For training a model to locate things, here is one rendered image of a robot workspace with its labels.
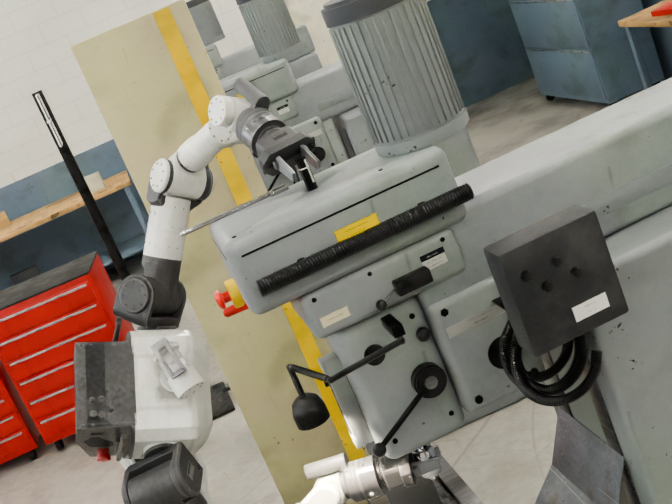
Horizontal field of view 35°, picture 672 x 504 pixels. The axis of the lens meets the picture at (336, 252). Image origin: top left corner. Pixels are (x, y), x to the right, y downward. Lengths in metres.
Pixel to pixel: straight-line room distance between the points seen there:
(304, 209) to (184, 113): 1.84
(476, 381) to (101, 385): 0.81
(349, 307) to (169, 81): 1.88
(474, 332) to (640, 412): 0.37
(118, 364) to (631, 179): 1.16
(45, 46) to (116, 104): 7.29
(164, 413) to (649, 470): 1.03
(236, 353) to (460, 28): 8.15
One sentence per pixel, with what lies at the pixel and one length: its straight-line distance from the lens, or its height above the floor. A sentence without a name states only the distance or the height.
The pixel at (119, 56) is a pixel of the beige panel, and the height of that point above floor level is 2.21.
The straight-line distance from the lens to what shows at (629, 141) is 2.28.
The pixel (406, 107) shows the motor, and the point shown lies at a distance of 2.10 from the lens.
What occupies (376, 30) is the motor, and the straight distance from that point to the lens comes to 2.08.
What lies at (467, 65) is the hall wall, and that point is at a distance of 11.83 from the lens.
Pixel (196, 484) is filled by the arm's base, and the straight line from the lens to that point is 2.39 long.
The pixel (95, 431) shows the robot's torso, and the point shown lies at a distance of 2.42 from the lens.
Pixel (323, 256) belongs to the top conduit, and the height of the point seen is 1.80.
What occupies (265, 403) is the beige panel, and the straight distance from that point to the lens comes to 4.11.
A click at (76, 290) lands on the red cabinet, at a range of 6.74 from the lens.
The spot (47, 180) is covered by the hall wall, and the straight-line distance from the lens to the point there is 11.19.
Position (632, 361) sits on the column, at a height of 1.35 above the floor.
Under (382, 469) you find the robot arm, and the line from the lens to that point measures 2.37.
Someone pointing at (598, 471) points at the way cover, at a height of 1.06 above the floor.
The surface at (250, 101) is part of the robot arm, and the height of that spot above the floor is 2.08.
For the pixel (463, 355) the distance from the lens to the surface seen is 2.21.
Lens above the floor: 2.36
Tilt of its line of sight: 16 degrees down
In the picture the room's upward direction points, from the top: 23 degrees counter-clockwise
